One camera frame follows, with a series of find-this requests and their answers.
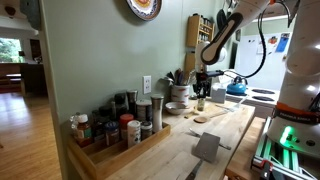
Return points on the metal spatula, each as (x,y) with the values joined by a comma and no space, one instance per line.
(205,152)

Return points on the steel pepper grinder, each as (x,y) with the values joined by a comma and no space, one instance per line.
(157,104)

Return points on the wooden spice rack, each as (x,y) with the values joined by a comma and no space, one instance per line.
(199,29)
(189,63)

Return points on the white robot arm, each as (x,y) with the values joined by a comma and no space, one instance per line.
(295,123)

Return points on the blue tea kettle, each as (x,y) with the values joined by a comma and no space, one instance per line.
(237,86)

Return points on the white-handled peeler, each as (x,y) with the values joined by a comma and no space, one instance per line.
(234,107)

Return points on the small glass spice bottle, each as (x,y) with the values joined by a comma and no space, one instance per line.
(200,104)

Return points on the wooden spoon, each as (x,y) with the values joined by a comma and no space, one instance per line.
(203,119)

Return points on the lower wooden spice rack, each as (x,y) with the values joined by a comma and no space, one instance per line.
(189,63)

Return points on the white wall outlet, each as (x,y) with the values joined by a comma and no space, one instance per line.
(146,84)

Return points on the white utensil crock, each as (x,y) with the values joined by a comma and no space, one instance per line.
(180,94)

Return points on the grey tissue box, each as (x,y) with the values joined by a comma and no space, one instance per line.
(218,93)

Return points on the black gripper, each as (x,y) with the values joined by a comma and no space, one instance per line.
(203,85)

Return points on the white spice shaker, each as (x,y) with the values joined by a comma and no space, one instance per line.
(133,133)

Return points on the white stove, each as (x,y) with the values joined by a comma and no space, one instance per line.
(264,100)

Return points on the dark-lid spice jar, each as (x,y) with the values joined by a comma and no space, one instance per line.
(112,133)

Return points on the red-lid spice jar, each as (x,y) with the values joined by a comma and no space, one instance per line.
(124,120)

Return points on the white ceramic bowl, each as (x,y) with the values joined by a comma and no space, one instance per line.
(175,108)

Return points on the white label can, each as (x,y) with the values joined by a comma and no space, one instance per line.
(144,110)

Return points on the wooden condiment tray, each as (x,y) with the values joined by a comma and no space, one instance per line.
(97,161)

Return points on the upper wooden spice rack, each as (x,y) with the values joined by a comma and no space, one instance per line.
(199,29)

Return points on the brown sauce bottle white cap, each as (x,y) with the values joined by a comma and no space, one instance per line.
(84,135)

